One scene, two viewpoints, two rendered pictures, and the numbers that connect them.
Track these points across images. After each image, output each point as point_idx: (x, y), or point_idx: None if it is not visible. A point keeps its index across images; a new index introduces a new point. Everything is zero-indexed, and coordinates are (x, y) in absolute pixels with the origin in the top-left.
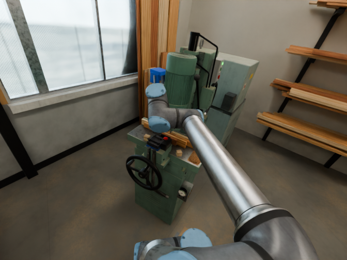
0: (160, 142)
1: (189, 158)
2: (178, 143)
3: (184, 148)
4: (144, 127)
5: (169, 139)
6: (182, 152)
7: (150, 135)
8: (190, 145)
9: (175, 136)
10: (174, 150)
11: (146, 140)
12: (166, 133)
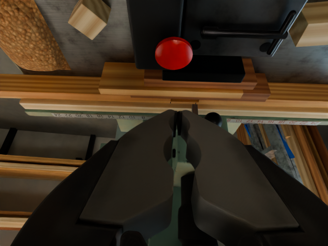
0: (198, 2)
1: (27, 14)
2: (135, 71)
3: (103, 59)
4: (327, 80)
5: (152, 60)
6: (68, 21)
7: (288, 51)
8: (93, 82)
9: (164, 96)
10: (128, 23)
11: (314, 7)
12: (209, 94)
